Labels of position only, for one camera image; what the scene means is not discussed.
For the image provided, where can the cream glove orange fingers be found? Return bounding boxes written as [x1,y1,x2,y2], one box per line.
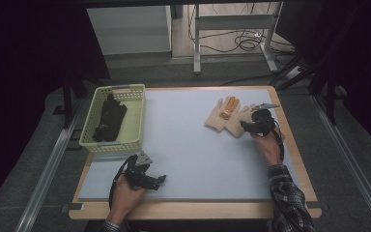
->
[223,103,263,139]

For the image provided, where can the person's left hand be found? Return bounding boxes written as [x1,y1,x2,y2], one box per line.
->
[106,175,148,225]

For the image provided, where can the black tripod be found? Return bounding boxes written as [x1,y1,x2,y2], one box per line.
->
[276,52,341,128]

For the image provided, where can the person's right hand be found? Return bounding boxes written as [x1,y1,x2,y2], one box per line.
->
[250,128,287,167]

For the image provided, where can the yellow-green plastic basket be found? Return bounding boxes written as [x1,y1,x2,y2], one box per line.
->
[78,83,147,154]

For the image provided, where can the tangle of black floor cables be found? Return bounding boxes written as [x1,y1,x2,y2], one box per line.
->
[187,3,297,55]

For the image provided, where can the white power strip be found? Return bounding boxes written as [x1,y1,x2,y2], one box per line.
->
[284,65,302,80]

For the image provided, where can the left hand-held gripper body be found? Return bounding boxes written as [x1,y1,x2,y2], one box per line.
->
[123,150,160,191]

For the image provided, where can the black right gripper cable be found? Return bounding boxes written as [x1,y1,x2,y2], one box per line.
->
[271,119,287,162]

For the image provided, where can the black stand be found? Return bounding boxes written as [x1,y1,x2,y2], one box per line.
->
[61,72,90,130]

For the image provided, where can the black glove with metal trim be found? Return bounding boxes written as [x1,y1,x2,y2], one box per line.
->
[92,93,124,143]

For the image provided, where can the white cabinet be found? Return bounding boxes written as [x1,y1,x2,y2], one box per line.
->
[86,5,172,56]

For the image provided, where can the metal floor rail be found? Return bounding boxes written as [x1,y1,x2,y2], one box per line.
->
[310,95,371,232]
[14,100,85,232]

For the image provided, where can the light grey table mat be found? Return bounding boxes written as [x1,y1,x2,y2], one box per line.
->
[77,88,304,203]

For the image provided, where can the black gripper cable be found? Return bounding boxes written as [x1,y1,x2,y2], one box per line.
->
[271,119,287,162]
[108,155,137,211]

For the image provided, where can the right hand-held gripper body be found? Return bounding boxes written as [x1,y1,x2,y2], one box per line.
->
[245,102,281,137]

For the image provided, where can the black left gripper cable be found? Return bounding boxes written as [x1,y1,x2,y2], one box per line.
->
[108,155,137,211]

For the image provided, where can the grey metal desk frame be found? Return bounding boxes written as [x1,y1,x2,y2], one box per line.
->
[192,2,285,75]

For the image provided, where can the cream glove with ring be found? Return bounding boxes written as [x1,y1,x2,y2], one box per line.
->
[204,96,242,133]

